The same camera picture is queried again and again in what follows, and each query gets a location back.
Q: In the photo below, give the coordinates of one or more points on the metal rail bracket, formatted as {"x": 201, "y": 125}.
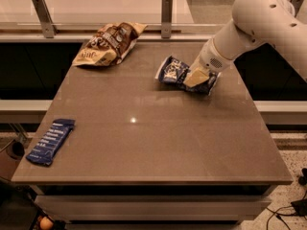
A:
{"x": 166, "y": 18}
{"x": 297, "y": 5}
{"x": 44, "y": 17}

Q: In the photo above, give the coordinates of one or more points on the orange ball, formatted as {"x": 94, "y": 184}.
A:
{"x": 46, "y": 224}

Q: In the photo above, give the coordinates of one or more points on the left metal rail bracket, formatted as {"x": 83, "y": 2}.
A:
{"x": 44, "y": 17}

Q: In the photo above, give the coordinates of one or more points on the brown chip bag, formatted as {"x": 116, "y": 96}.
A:
{"x": 110, "y": 45}

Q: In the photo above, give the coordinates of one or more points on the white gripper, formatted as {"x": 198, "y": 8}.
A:
{"x": 209, "y": 60}

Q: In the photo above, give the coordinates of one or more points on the black round bin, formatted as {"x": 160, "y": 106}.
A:
{"x": 15, "y": 150}

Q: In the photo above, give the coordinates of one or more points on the blue rxbar blueberry bar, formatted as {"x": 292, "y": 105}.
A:
{"x": 46, "y": 148}

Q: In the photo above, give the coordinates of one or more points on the middle metal rail bracket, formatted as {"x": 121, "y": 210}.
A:
{"x": 166, "y": 18}

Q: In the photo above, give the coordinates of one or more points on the blue chip bag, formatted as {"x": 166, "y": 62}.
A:
{"x": 174, "y": 72}

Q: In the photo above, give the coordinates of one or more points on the right metal rail bracket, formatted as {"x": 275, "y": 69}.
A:
{"x": 297, "y": 5}

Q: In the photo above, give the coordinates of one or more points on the black power adapter with cable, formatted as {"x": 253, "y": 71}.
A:
{"x": 297, "y": 209}

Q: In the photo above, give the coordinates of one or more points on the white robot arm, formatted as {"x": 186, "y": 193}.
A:
{"x": 253, "y": 23}

